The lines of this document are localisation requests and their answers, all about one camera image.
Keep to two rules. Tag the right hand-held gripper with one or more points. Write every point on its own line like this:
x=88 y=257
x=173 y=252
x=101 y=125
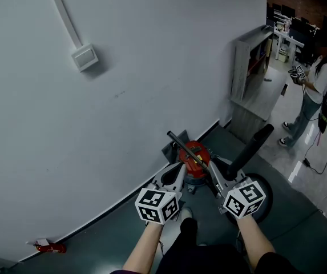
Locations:
x=244 y=200

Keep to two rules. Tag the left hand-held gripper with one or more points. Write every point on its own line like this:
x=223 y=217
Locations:
x=156 y=205

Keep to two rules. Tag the grey metal rod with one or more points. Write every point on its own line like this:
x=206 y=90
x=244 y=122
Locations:
x=187 y=150

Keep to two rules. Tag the black vacuum cleaner nozzle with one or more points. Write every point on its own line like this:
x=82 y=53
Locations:
x=248 y=150

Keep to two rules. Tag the person's right forearm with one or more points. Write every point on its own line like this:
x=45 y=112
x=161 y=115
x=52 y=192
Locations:
x=256 y=238

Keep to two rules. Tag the person's left forearm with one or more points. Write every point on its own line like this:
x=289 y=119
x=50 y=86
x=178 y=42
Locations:
x=144 y=247

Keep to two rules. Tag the person's white shoe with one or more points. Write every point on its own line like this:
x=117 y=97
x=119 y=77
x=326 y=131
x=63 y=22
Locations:
x=202 y=244
x=186 y=213

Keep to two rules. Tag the grey wooden cabinet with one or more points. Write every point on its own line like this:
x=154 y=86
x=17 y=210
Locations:
x=258 y=101

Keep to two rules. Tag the person's black trousers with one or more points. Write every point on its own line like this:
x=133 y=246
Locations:
x=197 y=258

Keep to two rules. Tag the small black remote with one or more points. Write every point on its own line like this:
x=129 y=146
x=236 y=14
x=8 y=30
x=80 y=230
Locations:
x=267 y=80

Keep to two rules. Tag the person's dark shirt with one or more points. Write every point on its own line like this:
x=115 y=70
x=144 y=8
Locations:
x=280 y=264

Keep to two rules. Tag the red fire extinguisher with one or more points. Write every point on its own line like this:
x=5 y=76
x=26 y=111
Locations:
x=52 y=248

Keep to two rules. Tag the white desk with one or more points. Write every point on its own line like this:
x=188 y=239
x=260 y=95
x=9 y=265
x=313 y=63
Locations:
x=290 y=40

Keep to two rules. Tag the white wall switch box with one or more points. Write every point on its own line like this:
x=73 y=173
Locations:
x=84 y=57

